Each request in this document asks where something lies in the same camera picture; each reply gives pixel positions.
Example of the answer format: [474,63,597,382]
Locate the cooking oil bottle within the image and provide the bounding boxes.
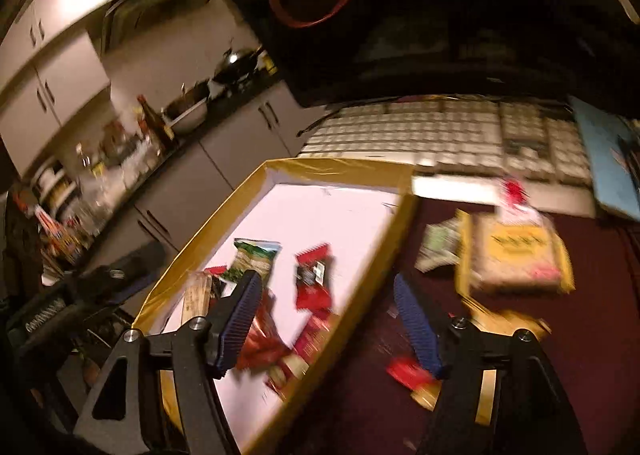
[75,142,101,176]

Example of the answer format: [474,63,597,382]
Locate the white upper kitchen cabinets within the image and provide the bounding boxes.
[0,0,208,176]

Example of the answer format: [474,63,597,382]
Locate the wok with steel lid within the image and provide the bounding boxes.
[212,47,263,86]

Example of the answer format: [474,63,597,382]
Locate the steel mixing bowl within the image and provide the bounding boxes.
[162,82,210,133]

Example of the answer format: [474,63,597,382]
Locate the dark red glossy packet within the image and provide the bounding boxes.
[234,289,293,372]

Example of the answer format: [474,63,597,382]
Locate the plain red snack packet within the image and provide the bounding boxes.
[387,357,436,408]

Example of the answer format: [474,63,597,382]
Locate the black computer monitor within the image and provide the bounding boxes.
[210,0,640,108]

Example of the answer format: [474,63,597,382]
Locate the clear plastic bags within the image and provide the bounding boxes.
[75,135,166,216]

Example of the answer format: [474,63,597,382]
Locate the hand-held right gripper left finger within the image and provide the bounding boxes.
[74,270,263,455]

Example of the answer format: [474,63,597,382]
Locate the stack of white bowls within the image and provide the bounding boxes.
[32,162,68,206]

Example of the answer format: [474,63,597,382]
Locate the yellow-label cake packet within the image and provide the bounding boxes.
[455,212,576,297]

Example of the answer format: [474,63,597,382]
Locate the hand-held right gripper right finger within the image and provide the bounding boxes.
[393,274,583,455]

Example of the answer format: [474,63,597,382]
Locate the colourful red packets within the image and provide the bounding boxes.
[35,205,86,261]

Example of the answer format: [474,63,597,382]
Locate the dark sauce bottle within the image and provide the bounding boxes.
[136,95,166,146]

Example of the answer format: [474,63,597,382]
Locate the golden snack packet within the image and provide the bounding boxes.
[460,299,551,338]

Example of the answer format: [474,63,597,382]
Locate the kitchen counter with grey cabinets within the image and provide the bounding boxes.
[85,77,331,281]

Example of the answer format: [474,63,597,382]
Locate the white grey keyboard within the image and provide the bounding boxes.
[299,97,593,180]

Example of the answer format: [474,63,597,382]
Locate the thin black cable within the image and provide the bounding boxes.
[297,112,341,136]

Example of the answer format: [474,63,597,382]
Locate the white red-print snack packet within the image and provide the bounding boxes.
[496,176,532,216]

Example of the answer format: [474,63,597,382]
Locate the dark red table cloth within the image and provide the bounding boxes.
[285,195,640,455]

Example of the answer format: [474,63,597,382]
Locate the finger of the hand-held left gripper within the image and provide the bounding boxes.
[75,241,166,296]

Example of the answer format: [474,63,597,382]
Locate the black range hood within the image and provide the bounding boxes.
[102,0,221,56]

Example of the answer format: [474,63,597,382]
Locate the gold-rimmed white tray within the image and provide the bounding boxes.
[131,157,420,455]

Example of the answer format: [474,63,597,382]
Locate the pale long wafer packet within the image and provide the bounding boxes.
[181,271,223,328]

